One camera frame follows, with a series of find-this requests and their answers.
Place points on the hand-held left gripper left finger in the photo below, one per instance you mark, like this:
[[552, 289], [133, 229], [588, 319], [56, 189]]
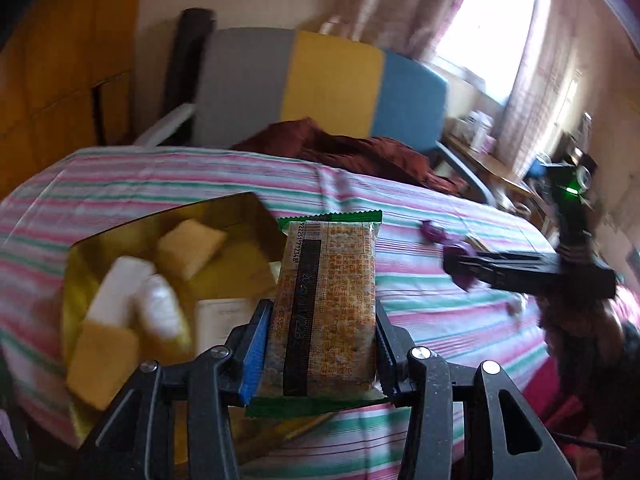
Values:
[[252, 355]]

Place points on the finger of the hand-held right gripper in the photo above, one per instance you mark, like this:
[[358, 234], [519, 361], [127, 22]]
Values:
[[510, 276], [500, 259]]

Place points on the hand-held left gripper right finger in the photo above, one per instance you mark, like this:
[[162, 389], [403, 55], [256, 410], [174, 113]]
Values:
[[389, 355]]

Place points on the purple candy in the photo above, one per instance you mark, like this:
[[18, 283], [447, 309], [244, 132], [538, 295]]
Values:
[[434, 231], [457, 249]]

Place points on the green edged cracker packet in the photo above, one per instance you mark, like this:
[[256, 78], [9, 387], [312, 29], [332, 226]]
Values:
[[325, 300]]

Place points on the gold metal box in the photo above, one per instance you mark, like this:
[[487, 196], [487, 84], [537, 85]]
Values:
[[235, 220]]

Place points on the person's right forearm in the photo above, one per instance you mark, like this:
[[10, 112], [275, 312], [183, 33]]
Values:
[[585, 360]]

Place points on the small brown object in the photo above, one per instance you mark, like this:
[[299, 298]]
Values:
[[513, 308]]

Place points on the white card box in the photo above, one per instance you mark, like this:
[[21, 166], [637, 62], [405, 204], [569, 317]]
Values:
[[217, 322]]

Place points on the wooden desk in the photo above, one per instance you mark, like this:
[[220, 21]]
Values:
[[495, 165]]

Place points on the blue round object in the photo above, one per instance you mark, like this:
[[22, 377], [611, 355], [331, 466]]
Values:
[[539, 169]]

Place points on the white wrapped packet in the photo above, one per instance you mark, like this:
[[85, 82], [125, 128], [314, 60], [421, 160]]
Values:
[[160, 307]]

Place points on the white container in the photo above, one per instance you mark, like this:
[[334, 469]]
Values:
[[477, 130]]

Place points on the dark red blanket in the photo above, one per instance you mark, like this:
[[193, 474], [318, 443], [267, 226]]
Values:
[[350, 155]]

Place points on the striped bed sheet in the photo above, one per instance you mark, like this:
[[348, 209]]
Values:
[[150, 180]]

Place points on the patterned curtain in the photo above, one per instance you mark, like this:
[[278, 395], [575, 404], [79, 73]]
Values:
[[590, 60], [380, 5]]

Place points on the window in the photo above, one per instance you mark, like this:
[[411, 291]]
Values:
[[490, 25]]

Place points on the white foam piece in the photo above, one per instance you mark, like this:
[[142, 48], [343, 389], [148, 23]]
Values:
[[170, 122]]

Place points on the pink patterned cloth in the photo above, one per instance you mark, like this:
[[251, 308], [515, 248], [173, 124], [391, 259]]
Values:
[[9, 432]]

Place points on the grey yellow blue headboard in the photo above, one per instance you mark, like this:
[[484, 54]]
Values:
[[250, 85]]

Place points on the black rolled mat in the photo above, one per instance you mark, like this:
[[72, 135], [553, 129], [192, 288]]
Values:
[[187, 60]]

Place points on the wooden wardrobe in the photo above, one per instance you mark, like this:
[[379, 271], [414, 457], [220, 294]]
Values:
[[60, 60]]

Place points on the grey metal frame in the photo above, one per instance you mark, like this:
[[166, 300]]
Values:
[[470, 175]]

